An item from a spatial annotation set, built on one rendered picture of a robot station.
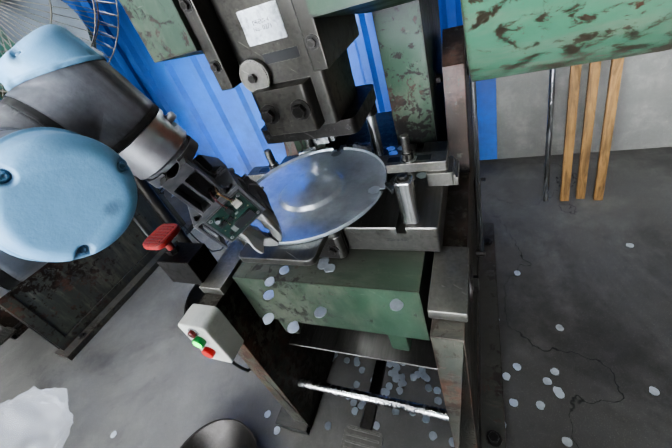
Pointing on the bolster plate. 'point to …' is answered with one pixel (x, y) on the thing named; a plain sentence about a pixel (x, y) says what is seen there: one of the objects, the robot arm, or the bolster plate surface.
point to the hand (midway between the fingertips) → (273, 236)
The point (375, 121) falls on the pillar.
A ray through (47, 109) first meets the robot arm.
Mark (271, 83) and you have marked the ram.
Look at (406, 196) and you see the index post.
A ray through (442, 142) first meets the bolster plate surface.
